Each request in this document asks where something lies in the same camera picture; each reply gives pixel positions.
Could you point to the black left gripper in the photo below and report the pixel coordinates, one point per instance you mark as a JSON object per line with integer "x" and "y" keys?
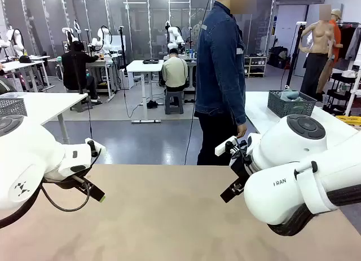
{"x": 63, "y": 183}

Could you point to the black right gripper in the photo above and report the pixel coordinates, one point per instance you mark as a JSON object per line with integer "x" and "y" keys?
{"x": 239, "y": 165}

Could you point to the denim sleeved right forearm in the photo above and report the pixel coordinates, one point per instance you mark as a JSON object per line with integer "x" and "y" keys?
{"x": 239, "y": 108}

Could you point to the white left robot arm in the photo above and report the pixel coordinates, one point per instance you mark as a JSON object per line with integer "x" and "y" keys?
{"x": 28, "y": 154}

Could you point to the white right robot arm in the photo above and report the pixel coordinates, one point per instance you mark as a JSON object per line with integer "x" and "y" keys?
{"x": 296, "y": 148}

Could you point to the dark grey plastic basket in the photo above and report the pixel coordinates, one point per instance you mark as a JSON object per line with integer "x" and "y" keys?
{"x": 290, "y": 108}

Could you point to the grey mesh basket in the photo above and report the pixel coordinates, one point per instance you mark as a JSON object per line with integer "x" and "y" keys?
{"x": 12, "y": 107}

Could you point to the person's right hand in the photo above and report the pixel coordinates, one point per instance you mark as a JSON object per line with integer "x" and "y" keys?
{"x": 242, "y": 130}

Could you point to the white side table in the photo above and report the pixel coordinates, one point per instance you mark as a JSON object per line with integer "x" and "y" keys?
{"x": 50, "y": 103}
{"x": 255, "y": 108}

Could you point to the black shoes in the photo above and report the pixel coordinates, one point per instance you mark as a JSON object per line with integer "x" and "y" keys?
{"x": 152, "y": 104}

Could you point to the grey step stool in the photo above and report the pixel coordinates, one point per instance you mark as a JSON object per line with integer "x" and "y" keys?
{"x": 174, "y": 101}

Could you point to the blue grey towel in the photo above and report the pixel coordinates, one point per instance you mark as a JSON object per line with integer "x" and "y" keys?
{"x": 290, "y": 95}

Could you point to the person in denim jacket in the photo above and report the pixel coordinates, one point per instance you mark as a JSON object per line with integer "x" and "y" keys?
{"x": 217, "y": 75}

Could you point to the clear plastic tray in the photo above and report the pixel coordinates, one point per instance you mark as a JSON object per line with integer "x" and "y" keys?
{"x": 11, "y": 95}

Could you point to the seated person in black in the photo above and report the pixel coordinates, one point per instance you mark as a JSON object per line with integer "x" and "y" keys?
{"x": 74, "y": 66}

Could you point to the white background desk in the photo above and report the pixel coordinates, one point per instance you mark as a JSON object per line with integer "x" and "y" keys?
{"x": 98, "y": 64}
{"x": 22, "y": 65}

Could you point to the white shoe rack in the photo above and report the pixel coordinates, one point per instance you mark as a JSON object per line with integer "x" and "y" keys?
{"x": 255, "y": 66}

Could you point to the seated person in beige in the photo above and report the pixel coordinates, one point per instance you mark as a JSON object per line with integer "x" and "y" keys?
{"x": 175, "y": 72}

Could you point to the white standing desk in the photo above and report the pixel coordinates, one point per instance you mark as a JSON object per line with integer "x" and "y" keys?
{"x": 144, "y": 66}

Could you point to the person in dark striped jacket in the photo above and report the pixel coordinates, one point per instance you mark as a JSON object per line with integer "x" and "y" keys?
{"x": 5, "y": 86}

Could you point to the yellow plastic crate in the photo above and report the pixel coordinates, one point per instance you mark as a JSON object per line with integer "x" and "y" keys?
{"x": 349, "y": 120}

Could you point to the black tray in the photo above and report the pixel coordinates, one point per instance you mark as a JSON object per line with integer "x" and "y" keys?
{"x": 152, "y": 61}

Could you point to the black bags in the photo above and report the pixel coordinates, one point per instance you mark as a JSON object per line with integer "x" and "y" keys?
{"x": 277, "y": 58}

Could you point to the black shelf cart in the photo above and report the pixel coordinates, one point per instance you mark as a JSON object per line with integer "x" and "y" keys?
{"x": 338, "y": 96}

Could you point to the black cap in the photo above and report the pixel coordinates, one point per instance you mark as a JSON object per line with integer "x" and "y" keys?
{"x": 25, "y": 59}

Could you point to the white hat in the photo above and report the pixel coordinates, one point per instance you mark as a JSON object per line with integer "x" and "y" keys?
{"x": 349, "y": 74}

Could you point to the tan mannequin black trousers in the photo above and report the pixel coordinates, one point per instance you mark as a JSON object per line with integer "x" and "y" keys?
{"x": 318, "y": 38}

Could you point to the mannequin orange shirt hat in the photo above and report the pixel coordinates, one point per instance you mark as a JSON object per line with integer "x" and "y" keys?
{"x": 336, "y": 32}

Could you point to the hanging clothes on rack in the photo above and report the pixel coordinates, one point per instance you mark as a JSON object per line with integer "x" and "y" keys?
{"x": 348, "y": 41}

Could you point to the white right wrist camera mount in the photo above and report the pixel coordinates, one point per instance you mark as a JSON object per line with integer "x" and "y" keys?
{"x": 221, "y": 149}

